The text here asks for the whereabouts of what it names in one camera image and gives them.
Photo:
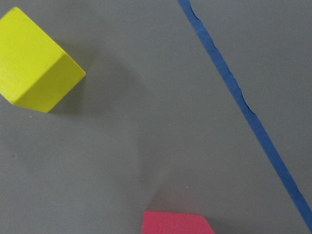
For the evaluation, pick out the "red cube block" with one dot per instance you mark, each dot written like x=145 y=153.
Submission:
x=174 y=223

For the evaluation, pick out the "yellow cube block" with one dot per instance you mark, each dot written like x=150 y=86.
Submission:
x=35 y=72

